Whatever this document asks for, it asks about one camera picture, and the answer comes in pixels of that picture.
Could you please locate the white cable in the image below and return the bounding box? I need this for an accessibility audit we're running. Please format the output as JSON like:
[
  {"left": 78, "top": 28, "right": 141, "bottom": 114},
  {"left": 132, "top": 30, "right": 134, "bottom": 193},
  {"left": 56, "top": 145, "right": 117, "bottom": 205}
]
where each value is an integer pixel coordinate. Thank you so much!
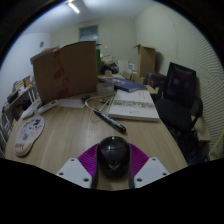
[{"left": 84, "top": 94, "right": 116, "bottom": 113}]

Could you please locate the ceiling tube light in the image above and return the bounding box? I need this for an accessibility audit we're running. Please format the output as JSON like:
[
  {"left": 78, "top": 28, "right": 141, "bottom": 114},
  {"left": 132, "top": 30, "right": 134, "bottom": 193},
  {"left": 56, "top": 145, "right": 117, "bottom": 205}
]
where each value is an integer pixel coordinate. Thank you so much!
[{"left": 67, "top": 1, "right": 81, "bottom": 14}]

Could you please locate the large brown cardboard box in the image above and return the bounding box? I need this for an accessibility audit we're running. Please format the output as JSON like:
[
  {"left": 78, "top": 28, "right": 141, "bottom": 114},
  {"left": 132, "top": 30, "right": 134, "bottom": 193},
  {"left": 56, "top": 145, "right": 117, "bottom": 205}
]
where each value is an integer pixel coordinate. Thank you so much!
[{"left": 31, "top": 40, "right": 99, "bottom": 104}]

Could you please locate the oval printed mouse pad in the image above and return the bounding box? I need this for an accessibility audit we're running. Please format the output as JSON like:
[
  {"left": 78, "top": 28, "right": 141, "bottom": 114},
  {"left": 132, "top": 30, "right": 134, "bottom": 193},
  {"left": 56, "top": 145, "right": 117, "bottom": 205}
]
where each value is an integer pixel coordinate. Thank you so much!
[{"left": 13, "top": 114, "right": 45, "bottom": 158}]

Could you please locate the cluttered shelf unit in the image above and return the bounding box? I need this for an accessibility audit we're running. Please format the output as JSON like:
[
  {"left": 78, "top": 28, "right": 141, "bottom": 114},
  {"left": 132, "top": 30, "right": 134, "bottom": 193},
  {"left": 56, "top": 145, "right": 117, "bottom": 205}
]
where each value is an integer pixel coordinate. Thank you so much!
[{"left": 1, "top": 75, "right": 38, "bottom": 122}]

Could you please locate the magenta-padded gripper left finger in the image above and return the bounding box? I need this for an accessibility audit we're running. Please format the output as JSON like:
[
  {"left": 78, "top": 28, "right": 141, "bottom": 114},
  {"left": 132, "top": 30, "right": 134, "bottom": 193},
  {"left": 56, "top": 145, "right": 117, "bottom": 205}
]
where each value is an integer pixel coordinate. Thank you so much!
[{"left": 55, "top": 143, "right": 100, "bottom": 190}]

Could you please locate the open tall cardboard box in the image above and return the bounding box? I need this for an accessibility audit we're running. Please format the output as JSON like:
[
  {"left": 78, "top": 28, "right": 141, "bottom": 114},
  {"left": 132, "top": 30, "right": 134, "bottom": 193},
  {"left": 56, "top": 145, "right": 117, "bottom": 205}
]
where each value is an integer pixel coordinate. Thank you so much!
[{"left": 133, "top": 43, "right": 157, "bottom": 78}]

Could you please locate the black office chair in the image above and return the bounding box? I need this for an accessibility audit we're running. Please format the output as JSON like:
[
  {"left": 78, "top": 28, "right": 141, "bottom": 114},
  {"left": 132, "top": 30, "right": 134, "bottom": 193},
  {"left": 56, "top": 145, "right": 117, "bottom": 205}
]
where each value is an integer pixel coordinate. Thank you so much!
[{"left": 154, "top": 61, "right": 204, "bottom": 164}]

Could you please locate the black computer mouse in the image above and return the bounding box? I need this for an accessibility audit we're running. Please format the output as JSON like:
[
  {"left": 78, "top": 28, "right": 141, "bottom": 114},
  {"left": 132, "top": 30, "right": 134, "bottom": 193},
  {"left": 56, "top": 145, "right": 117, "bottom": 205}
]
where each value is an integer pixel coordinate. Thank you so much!
[{"left": 96, "top": 135, "right": 132, "bottom": 179}]

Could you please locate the white book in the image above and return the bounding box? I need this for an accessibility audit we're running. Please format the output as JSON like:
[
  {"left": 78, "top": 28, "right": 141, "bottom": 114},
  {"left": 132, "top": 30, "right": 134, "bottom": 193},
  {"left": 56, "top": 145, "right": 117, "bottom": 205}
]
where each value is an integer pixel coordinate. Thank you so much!
[{"left": 107, "top": 89, "right": 161, "bottom": 122}]

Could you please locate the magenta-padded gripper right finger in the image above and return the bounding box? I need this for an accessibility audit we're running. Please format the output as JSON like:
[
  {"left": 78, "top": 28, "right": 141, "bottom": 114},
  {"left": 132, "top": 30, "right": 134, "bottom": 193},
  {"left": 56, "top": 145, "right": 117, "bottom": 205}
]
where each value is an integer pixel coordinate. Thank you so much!
[{"left": 128, "top": 143, "right": 171, "bottom": 189}]

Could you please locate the blue book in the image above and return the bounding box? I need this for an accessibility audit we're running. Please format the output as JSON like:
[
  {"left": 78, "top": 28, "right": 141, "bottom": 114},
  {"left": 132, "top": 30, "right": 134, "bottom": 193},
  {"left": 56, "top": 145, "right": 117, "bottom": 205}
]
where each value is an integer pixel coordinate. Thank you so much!
[{"left": 99, "top": 77, "right": 148, "bottom": 93}]

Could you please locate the black marker pen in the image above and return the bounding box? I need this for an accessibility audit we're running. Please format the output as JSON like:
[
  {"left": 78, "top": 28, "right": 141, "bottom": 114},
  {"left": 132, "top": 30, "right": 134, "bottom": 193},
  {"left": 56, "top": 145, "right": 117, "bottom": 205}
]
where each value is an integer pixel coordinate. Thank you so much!
[{"left": 93, "top": 109, "right": 128, "bottom": 133}]

